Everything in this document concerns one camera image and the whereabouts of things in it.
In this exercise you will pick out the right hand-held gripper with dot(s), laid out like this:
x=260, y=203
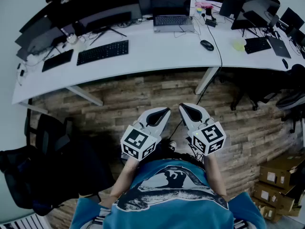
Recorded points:
x=210, y=133

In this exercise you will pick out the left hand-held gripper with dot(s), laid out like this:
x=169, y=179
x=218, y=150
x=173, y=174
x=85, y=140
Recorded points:
x=138, y=139

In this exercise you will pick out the person's right forearm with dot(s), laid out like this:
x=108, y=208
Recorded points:
x=214, y=173

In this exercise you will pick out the person's left forearm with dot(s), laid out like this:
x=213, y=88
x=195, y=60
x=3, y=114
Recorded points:
x=124, y=178

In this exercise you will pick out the black oblong plastic object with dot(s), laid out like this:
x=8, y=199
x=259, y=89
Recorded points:
x=285, y=63

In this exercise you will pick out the person's white sneaker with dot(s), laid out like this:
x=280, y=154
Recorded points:
x=172, y=145

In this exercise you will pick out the white desk leg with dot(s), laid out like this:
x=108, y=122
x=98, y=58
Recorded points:
x=85, y=95
x=206, y=80

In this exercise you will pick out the black office chair grey rim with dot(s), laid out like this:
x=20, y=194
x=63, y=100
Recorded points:
x=274, y=89

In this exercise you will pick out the yellow-green cloth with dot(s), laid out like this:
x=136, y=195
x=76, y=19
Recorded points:
x=238, y=45

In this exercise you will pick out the large black keyboard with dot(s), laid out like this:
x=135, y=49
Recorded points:
x=103, y=52

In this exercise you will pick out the person's blue printed shirt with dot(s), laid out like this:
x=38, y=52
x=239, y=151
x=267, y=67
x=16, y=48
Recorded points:
x=171, y=209

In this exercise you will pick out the black power adapter brick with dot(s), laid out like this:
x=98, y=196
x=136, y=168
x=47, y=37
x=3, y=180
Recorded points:
x=211, y=23

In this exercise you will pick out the black compact keyboard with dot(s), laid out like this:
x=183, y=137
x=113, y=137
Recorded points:
x=258, y=45

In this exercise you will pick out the grey open laptop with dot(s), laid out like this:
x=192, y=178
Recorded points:
x=172, y=23

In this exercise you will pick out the cardboard box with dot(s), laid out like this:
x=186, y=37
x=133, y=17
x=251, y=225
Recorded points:
x=271, y=195
x=278, y=173
x=271, y=212

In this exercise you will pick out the slim black office chair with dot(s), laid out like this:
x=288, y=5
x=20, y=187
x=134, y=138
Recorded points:
x=48, y=135

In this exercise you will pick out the small black box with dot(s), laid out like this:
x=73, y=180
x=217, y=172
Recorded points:
x=208, y=11

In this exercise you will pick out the yellow and blue cup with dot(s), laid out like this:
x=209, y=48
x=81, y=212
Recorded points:
x=199, y=10

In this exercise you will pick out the black closed laptop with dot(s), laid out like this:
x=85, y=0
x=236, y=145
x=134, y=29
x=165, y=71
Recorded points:
x=279, y=47

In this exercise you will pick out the bulky black office chair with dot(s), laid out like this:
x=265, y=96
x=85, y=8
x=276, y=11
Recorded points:
x=59, y=175

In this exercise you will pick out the black monitor with V-stand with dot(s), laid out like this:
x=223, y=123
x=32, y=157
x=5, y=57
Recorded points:
x=106, y=20

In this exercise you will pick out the small black keyboard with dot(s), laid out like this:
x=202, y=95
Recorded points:
x=57, y=60

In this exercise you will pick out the pink package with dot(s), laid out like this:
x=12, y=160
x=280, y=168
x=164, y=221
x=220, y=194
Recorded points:
x=204, y=4

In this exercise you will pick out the black monitor on tripod legs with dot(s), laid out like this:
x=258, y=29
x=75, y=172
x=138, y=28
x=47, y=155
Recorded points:
x=250, y=18

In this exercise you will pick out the white bottle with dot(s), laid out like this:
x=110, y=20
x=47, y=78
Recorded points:
x=72, y=38

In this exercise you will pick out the grey-backed monitor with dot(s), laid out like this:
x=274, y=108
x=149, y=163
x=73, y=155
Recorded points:
x=229, y=6

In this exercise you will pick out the dark grey monitor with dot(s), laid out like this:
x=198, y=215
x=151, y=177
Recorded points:
x=40, y=42

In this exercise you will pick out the small black adapter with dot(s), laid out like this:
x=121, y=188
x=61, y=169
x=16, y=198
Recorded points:
x=22, y=72

